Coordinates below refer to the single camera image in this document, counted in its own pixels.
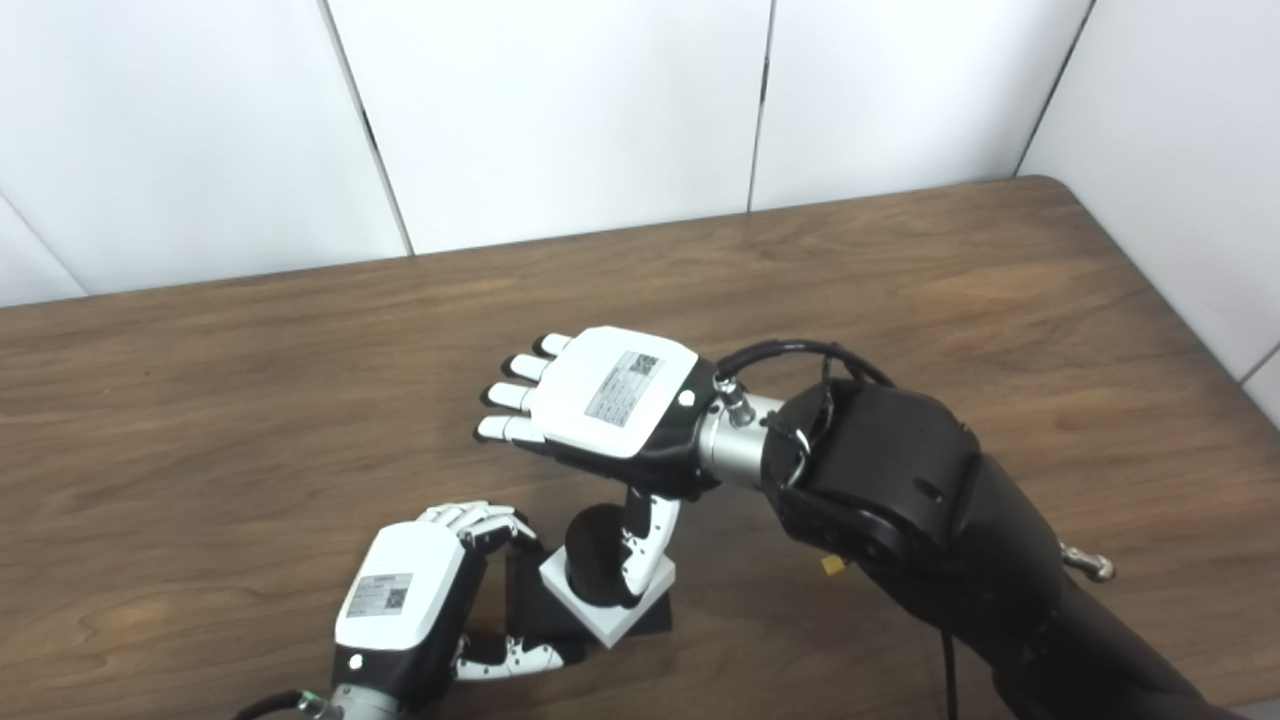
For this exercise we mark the white and black right hand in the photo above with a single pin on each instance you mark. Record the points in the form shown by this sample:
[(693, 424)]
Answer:
[(610, 400)]

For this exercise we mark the white and black left hand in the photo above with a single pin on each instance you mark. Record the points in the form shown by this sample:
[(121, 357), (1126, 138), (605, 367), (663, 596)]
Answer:
[(405, 595)]

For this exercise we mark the black peg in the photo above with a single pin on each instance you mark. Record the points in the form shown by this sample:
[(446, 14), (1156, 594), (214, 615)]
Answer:
[(592, 545)]

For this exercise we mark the white square piece with hole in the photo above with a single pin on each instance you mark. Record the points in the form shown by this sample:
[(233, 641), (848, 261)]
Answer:
[(600, 620)]

